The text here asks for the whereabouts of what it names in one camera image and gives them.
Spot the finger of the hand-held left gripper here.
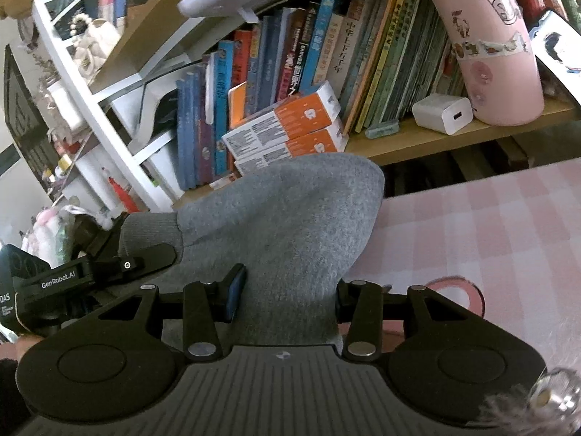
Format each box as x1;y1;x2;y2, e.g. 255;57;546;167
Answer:
119;243;177;269
74;214;126;258

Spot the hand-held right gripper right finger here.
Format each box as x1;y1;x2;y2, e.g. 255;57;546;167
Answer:
336;280;483;360

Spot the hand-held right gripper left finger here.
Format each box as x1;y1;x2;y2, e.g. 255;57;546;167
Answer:
97;263;248;360

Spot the grey knit sweater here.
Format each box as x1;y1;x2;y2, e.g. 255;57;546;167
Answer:
119;152;386;348

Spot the person's left hand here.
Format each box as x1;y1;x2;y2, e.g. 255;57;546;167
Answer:
0;334;43;365

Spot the red tassel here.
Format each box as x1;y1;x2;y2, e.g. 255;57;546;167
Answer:
106;176;133;215

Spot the iridescent wrapped plush bundle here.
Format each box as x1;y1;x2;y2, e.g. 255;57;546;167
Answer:
20;204;114;257

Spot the black framed board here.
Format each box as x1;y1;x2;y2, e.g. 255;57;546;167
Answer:
4;44;62;194

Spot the pink checked bed sheet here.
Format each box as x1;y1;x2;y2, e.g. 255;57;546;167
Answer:
336;158;581;373

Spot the orange and white box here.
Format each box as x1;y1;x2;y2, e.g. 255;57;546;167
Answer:
233;120;349;177
221;80;342;157

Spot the green eraser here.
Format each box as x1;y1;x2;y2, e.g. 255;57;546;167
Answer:
364;119;401;140

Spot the wooden bookshelf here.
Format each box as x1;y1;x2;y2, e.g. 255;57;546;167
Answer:
32;0;581;212

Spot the white quilted pearl bag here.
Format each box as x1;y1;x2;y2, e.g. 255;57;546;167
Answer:
68;13;122;79

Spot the white charger plug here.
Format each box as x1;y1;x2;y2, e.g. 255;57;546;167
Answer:
411;93;475;136

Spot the row of colourful books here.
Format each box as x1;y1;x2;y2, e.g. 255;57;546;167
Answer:
175;0;581;192

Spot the pink sticker bottle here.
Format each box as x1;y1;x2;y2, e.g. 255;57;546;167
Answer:
414;0;545;126

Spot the white printed card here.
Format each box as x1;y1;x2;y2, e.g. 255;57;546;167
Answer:
528;9;581;74

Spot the white shelf post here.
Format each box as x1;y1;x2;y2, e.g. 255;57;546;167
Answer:
31;0;177;213

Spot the fuzzy grey keychain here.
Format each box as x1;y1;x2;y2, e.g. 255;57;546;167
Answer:
476;367;581;436

